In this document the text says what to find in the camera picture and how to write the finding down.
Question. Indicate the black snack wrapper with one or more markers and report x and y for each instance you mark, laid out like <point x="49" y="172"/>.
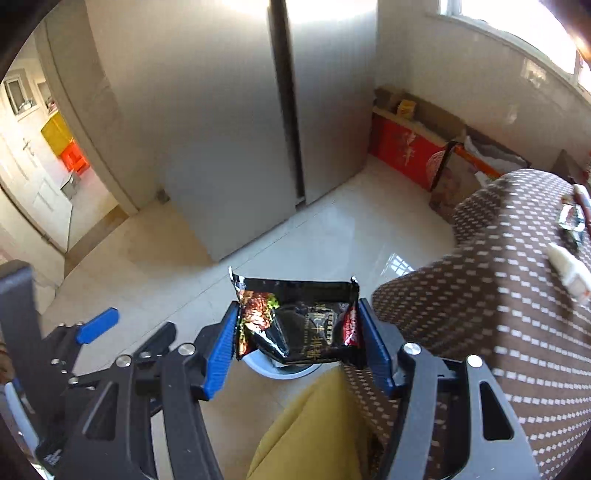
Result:
<point x="304" y="323"/>

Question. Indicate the silver refrigerator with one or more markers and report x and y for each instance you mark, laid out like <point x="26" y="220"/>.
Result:
<point x="207" y="115"/>

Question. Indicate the orange cardboard box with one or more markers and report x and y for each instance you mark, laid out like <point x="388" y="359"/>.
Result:
<point x="452" y="184"/>

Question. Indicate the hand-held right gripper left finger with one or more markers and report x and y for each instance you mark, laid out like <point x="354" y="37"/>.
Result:
<point x="221" y="355"/>

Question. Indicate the small grey floor object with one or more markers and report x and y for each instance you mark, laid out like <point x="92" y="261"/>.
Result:
<point x="162" y="194"/>

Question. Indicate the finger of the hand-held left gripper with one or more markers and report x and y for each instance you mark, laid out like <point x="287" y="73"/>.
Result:
<point x="159" y="339"/>
<point x="97" y="325"/>

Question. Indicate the orange plastic stool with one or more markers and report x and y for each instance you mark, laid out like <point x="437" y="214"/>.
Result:
<point x="76" y="157"/>

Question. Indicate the clear plastic bag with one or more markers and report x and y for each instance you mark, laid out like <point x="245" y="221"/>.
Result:
<point x="494" y="154"/>

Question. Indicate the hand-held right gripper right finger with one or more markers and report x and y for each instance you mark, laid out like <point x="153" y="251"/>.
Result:
<point x="376" y="350"/>

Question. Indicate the yellow plastic stool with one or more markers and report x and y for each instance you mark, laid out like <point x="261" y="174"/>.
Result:
<point x="56" y="131"/>

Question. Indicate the window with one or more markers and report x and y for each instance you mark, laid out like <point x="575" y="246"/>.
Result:
<point x="508" y="18"/>

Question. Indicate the dark wooden cabinet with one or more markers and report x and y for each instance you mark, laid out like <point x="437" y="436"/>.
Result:
<point x="565" y="166"/>

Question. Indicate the blue plastic basin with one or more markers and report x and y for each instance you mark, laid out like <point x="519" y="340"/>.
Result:
<point x="286" y="371"/>

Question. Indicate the white cone wrapper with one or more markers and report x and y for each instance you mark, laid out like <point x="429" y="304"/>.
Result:
<point x="565" y="270"/>

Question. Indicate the red cardboard box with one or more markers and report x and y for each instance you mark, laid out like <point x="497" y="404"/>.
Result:
<point x="406" y="147"/>

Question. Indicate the brown polka dot tablecloth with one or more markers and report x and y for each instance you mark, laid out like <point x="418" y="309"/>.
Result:
<point x="485" y="300"/>

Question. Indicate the silver wrapper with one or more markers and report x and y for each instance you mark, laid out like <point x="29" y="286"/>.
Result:
<point x="570" y="221"/>

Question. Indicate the small yellow box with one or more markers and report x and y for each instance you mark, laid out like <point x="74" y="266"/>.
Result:
<point x="406" y="108"/>

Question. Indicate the person's yellow trouser leg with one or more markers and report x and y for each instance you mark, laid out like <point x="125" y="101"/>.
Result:
<point x="304" y="429"/>

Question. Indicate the small grey box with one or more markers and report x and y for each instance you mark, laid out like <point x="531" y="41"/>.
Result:
<point x="70" y="184"/>

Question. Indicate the red package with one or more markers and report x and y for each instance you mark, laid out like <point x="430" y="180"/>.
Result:
<point x="582" y="201"/>

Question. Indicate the white door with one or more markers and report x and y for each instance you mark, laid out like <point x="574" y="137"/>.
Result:
<point x="27" y="184"/>

